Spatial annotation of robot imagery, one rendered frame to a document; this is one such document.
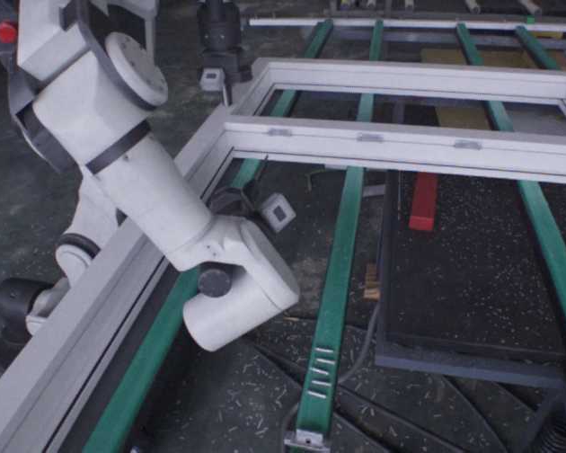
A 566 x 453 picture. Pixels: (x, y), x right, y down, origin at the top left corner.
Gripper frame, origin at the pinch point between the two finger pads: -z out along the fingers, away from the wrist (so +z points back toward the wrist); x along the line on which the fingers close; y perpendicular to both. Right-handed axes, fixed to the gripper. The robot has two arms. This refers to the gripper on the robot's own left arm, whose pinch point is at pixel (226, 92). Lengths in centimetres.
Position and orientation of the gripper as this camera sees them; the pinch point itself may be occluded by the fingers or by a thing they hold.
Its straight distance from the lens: 108.3
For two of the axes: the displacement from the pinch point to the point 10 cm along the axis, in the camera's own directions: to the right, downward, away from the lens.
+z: -0.3, -8.0, -6.0
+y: -2.1, 5.9, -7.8
